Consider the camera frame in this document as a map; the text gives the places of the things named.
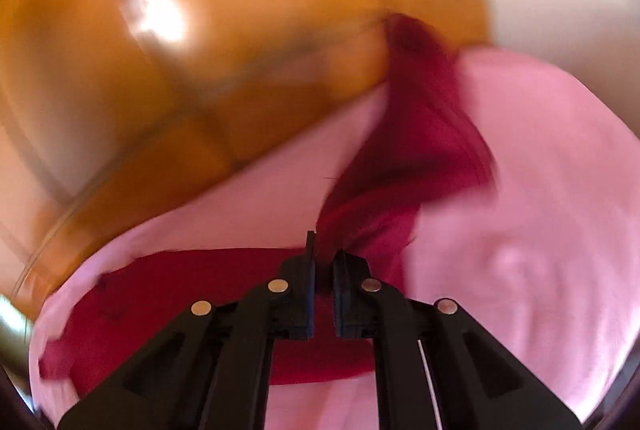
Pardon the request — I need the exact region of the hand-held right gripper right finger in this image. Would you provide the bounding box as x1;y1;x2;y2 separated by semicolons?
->
333;249;583;430

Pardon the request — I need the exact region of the pink blanket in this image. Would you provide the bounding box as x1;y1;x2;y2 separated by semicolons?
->
27;44;640;430

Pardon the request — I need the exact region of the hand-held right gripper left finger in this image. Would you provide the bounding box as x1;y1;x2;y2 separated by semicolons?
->
57;231;317;430

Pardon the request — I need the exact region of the dark red garment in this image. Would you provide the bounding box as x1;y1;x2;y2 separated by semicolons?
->
39;12;497;387

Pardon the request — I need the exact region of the wooden wardrobe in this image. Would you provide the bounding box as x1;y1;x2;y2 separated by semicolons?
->
0;0;493;318

